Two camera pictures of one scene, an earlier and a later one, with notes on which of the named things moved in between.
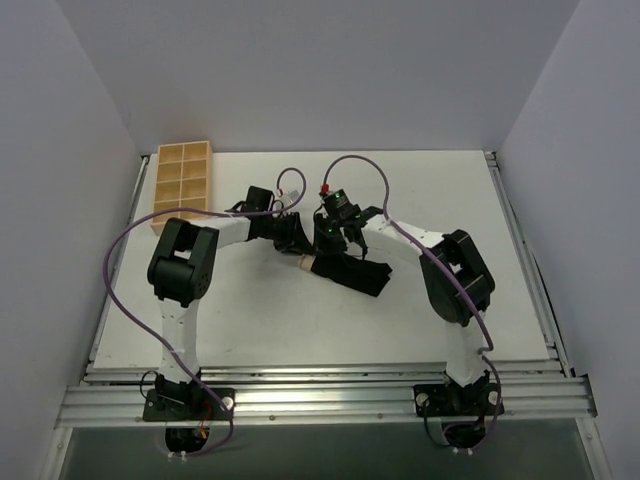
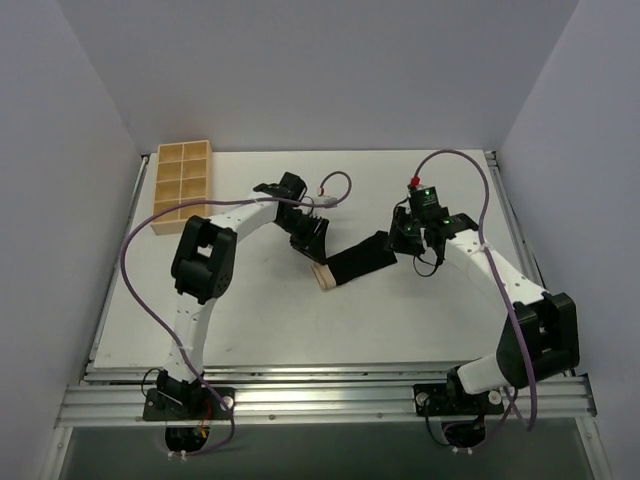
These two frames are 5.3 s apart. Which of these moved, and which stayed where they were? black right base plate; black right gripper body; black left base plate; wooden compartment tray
Moved: black right gripper body
Stayed: wooden compartment tray; black left base plate; black right base plate
